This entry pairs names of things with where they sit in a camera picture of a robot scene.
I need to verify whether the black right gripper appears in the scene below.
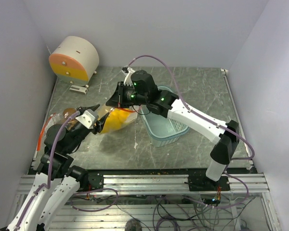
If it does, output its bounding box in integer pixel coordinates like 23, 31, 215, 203
106, 81, 148, 109

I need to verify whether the clear zip bag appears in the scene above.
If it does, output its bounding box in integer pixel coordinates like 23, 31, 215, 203
36, 107, 80, 152
98, 105, 138, 134

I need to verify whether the clear zip top bag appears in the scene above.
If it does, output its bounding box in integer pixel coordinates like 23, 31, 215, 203
36, 107, 80, 152

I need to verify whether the blue green plastic basket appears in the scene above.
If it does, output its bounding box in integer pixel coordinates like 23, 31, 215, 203
140, 85, 190, 148

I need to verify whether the yellow mango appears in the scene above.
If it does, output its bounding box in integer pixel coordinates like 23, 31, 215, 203
101, 112, 119, 134

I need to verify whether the yellow bell pepper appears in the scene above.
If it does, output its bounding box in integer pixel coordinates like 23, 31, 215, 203
113, 109, 130, 129

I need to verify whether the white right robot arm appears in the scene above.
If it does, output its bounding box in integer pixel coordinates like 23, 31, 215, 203
106, 68, 239, 191

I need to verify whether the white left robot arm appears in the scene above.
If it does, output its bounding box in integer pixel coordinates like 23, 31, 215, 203
2, 104, 108, 231

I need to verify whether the small white metal block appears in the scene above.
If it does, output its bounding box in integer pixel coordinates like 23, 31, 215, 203
69, 85, 88, 95

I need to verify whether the round white drawer box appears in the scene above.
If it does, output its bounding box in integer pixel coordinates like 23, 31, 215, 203
49, 36, 100, 87

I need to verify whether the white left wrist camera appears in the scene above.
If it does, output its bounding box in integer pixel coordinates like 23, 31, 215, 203
75, 109, 99, 129

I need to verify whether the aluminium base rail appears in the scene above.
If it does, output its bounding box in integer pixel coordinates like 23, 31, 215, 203
16, 173, 268, 195

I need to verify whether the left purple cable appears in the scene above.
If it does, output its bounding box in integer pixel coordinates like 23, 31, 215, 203
14, 109, 118, 231

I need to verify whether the purple cable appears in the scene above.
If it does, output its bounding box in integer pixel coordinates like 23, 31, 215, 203
125, 54, 256, 210
14, 109, 118, 231

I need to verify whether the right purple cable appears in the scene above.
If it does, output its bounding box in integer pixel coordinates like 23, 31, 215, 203
125, 54, 256, 210

